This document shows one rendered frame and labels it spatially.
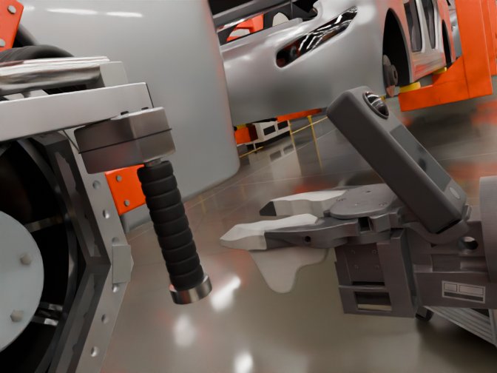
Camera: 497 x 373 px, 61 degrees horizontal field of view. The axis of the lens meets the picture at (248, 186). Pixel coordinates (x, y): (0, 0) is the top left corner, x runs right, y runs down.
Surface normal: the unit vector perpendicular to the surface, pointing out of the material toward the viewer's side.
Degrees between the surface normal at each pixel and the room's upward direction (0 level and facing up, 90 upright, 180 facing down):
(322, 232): 90
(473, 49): 90
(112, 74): 90
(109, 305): 90
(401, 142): 59
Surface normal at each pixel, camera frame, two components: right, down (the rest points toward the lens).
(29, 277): 0.83, -0.11
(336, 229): -0.03, 0.21
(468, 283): -0.51, 0.29
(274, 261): -0.30, 0.26
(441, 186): 0.57, -0.58
